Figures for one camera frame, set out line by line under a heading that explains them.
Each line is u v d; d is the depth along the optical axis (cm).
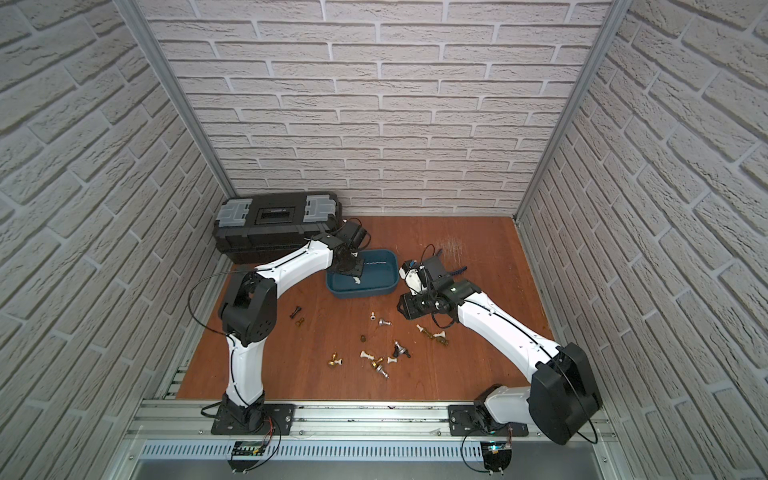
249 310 52
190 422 151
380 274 105
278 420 73
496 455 70
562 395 40
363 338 87
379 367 81
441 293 59
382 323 90
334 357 83
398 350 84
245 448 73
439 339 87
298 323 90
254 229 93
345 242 72
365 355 83
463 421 74
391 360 83
